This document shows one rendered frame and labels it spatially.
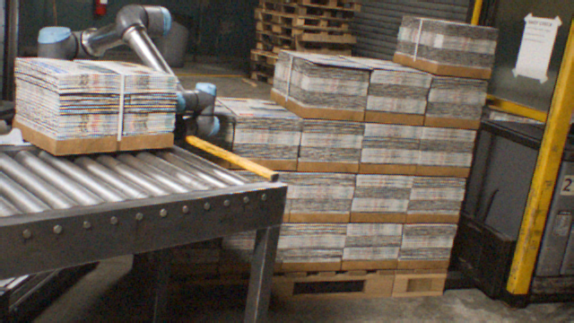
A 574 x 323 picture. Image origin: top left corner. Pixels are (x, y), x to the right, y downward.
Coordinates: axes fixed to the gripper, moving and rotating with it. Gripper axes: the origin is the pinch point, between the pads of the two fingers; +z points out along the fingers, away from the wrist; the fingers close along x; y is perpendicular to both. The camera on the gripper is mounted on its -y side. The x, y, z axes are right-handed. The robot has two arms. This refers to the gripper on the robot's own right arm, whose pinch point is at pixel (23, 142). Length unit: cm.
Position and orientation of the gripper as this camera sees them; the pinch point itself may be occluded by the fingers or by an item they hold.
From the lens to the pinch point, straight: 208.4
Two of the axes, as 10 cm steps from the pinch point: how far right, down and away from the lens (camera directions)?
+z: 7.2, -0.7, 6.9
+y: 1.4, -9.6, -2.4
